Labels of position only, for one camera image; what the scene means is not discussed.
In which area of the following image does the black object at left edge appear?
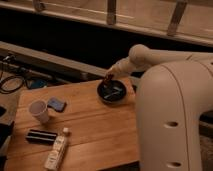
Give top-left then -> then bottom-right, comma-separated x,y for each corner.
0,106 -> 14,148

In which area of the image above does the white paper cup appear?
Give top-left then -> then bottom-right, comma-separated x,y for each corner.
28,100 -> 50,124

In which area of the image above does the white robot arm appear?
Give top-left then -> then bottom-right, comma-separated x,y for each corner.
107,44 -> 213,171

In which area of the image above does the black coiled cable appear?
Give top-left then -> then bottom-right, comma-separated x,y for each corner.
0,75 -> 26,95

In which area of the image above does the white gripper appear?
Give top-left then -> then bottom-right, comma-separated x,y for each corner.
106,58 -> 134,78

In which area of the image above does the black ceramic bowl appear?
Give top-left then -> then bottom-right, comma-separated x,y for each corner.
97,80 -> 127,103

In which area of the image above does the black rectangular box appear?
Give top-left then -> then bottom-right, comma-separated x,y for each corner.
26,129 -> 58,145

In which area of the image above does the red pepper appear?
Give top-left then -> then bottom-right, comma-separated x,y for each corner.
103,74 -> 114,85

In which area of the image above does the blue sponge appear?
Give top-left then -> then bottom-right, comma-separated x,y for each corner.
47,97 -> 66,112

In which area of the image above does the blue object on floor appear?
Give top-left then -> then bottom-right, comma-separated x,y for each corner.
29,79 -> 47,89

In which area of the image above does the wooden railing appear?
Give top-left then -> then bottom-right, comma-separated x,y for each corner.
0,0 -> 213,47

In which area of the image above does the white plastic bottle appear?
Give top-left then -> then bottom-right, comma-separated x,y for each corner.
44,127 -> 70,171

